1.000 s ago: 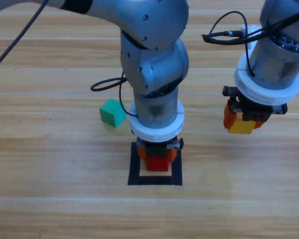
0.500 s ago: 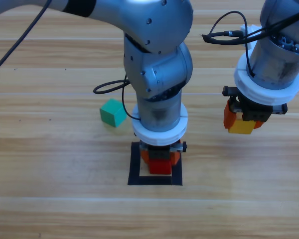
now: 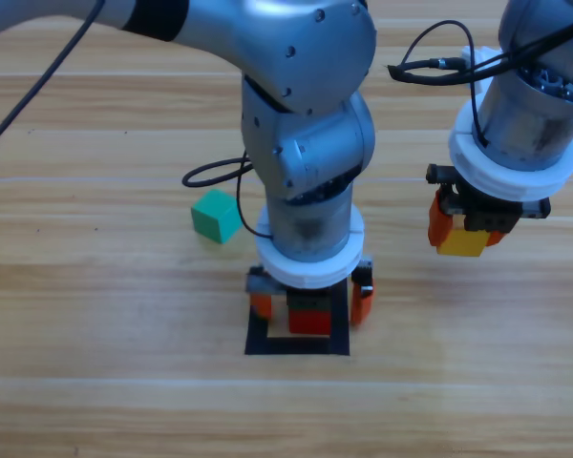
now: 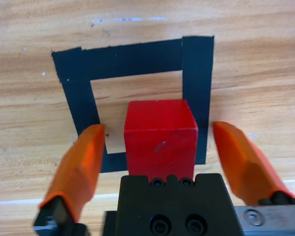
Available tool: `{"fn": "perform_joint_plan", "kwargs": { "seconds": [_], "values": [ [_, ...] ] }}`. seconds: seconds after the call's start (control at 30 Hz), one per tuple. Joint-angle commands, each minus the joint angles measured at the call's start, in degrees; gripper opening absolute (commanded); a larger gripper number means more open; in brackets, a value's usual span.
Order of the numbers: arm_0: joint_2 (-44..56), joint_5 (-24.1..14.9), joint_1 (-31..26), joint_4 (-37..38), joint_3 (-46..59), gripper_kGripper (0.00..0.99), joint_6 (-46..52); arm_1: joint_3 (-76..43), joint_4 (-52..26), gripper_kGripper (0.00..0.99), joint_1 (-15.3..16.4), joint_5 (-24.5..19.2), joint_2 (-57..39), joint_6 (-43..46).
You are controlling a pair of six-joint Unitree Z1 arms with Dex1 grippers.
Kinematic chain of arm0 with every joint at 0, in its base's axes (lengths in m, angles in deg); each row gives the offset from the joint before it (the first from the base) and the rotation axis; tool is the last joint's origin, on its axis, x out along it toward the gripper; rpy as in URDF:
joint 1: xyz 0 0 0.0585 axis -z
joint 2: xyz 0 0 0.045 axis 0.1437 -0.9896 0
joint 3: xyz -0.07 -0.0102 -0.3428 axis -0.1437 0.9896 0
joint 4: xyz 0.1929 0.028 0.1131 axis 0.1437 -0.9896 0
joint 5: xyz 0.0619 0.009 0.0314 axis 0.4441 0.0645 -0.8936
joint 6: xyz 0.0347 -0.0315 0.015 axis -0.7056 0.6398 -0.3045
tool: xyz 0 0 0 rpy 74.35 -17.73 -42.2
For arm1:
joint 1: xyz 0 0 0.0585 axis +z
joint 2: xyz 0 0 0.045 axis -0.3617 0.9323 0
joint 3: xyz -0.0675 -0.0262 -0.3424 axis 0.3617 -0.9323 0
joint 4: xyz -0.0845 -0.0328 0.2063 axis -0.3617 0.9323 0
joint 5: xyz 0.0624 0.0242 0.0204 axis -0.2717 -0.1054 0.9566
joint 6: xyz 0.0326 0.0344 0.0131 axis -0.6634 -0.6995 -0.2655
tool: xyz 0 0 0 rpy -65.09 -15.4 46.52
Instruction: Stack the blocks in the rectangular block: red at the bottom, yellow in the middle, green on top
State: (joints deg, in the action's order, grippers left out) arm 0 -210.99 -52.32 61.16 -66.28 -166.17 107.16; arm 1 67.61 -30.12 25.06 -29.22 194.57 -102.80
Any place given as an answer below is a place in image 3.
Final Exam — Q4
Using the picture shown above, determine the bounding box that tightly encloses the green cube block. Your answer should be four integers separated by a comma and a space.
190, 188, 244, 245

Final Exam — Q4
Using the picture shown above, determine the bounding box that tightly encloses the black tape rectangle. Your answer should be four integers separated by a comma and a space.
244, 271, 350, 357

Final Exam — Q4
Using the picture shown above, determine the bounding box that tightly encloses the yellow cube block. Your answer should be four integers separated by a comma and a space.
436, 226, 489, 259

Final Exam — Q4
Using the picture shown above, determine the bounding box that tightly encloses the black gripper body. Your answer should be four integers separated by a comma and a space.
245, 260, 376, 311
425, 163, 552, 235

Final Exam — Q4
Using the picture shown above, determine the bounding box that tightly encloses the red cube block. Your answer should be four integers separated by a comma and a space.
287, 307, 333, 335

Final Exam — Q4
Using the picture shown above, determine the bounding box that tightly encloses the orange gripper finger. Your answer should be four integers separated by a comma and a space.
428, 188, 462, 248
484, 227, 515, 248
248, 291, 272, 321
350, 279, 376, 328

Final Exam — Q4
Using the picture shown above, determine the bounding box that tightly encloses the white wrist mount ring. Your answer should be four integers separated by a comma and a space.
448, 45, 573, 201
255, 204, 366, 290

